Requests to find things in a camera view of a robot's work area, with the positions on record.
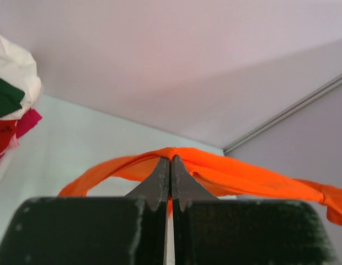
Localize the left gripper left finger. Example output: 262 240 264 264
0 158 170 264

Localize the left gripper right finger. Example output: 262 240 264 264
170 156 339 264

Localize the red t shirt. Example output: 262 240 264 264
0 120 17 154

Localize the green and white t shirt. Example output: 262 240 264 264
0 78 25 118

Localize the orange t shirt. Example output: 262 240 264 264
59 147 342 226

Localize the pink garment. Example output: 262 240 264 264
0 109 42 160

